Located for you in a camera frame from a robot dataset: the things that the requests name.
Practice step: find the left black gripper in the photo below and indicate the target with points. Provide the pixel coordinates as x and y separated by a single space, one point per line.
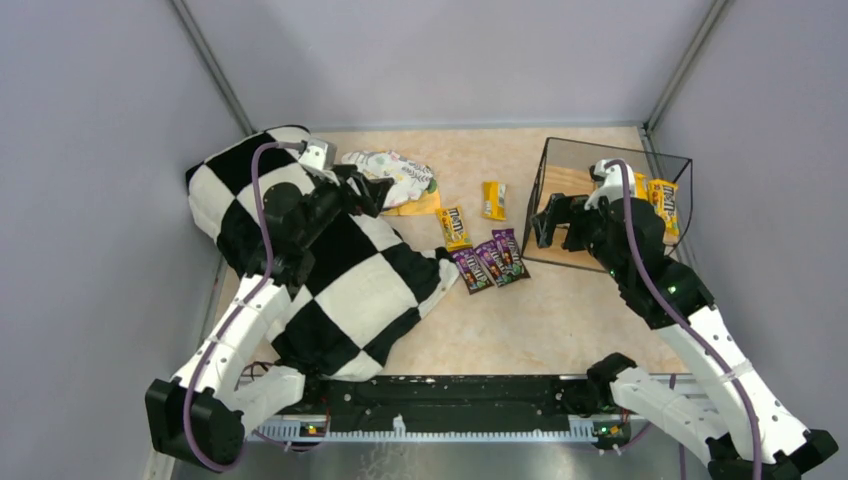
357 187

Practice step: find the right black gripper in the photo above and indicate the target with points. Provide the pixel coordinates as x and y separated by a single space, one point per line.
571 216

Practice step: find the yellow candy bag barcode side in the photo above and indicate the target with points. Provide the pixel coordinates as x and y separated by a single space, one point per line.
494 197

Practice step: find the yellow m&m bag front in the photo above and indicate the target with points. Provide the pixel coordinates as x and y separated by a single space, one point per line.
455 234

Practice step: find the yellow m&m bag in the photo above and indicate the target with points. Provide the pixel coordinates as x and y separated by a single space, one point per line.
455 234
663 197

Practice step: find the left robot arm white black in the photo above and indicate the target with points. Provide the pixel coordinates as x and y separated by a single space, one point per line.
202 415

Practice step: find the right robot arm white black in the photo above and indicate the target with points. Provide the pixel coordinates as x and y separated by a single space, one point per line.
746 432

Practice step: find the yellow candy bag shelf middle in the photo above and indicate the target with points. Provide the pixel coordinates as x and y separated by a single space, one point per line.
641 186

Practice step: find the yellow m&m bag on shelf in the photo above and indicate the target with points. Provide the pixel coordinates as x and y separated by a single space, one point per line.
663 197

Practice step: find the animal print white cloth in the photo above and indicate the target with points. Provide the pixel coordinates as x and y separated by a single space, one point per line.
410 180

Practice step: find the yellow cloth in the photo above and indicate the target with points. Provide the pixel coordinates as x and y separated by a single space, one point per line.
427 204

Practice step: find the purple m&m bag right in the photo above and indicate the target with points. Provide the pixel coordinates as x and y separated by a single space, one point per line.
510 254

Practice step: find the purple m&m bag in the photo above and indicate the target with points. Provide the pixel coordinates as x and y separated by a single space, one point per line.
471 270
492 260
510 254

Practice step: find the black white checkered cloth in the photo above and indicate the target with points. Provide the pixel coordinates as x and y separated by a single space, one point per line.
367 289

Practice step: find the purple m&m bag middle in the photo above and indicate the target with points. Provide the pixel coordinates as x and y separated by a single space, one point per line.
492 260

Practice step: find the purple m&m bag left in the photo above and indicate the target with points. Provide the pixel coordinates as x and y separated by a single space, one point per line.
471 270

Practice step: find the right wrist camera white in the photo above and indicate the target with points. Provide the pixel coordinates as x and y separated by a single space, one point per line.
615 179

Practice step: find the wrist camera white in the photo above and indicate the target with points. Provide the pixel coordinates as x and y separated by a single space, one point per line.
615 179
318 154

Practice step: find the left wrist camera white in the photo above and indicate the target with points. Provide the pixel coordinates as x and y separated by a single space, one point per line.
318 154

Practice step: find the black wire mesh shelf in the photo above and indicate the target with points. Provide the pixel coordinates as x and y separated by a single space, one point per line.
564 168

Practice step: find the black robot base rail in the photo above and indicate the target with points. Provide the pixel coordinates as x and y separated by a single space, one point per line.
452 409

